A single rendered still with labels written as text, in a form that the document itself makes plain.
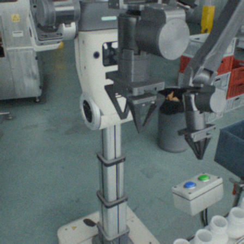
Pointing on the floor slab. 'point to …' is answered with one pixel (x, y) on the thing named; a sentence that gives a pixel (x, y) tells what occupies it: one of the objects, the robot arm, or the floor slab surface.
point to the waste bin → (172, 121)
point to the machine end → (18, 53)
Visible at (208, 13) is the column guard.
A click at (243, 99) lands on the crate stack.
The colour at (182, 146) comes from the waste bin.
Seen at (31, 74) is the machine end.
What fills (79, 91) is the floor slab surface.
